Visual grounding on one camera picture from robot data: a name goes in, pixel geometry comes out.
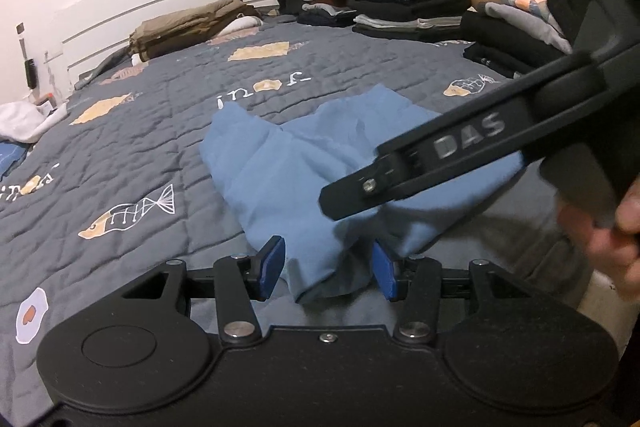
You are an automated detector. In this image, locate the blue patterned pillow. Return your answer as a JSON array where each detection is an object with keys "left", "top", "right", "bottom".
[{"left": 0, "top": 141, "right": 30, "bottom": 179}]

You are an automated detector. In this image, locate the person right hand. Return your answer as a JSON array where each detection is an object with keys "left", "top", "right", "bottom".
[{"left": 556, "top": 180, "right": 640, "bottom": 301}]

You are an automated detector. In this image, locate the light grey hoodie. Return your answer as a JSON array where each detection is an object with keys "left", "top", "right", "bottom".
[{"left": 0, "top": 101, "right": 68, "bottom": 144}]

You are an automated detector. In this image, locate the black folded clothes stack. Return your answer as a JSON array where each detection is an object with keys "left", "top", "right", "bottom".
[{"left": 348, "top": 0, "right": 471, "bottom": 42}]

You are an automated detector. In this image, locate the blue shirt garment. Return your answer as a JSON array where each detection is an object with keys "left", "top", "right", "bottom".
[{"left": 200, "top": 86, "right": 523, "bottom": 303}]

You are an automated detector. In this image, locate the patterned folded clothes pile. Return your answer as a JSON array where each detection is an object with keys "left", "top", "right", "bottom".
[{"left": 460, "top": 0, "right": 573, "bottom": 78}]

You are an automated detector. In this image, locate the black wall mounted device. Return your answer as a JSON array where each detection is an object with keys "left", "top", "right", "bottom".
[{"left": 24, "top": 58, "right": 38, "bottom": 90}]

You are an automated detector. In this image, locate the olive brown folded blanket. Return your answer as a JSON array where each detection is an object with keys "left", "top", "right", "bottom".
[{"left": 128, "top": 0, "right": 260, "bottom": 62}]

